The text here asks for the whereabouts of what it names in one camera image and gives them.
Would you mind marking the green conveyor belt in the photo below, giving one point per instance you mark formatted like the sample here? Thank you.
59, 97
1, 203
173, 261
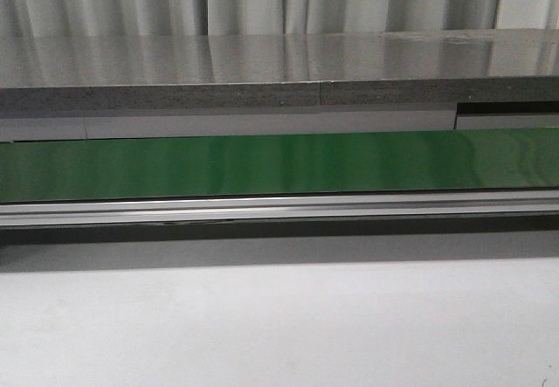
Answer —
214, 166

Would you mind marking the grey stone-edged rear table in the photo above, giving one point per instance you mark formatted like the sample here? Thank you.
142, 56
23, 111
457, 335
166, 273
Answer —
62, 75

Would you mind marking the white pleated curtain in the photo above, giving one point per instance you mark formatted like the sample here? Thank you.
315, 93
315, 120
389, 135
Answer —
93, 18

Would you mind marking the aluminium conveyor front rail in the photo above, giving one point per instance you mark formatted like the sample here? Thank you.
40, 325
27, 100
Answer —
405, 204

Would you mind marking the grey conveyor rear rail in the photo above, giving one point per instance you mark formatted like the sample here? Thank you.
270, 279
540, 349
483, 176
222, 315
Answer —
332, 119

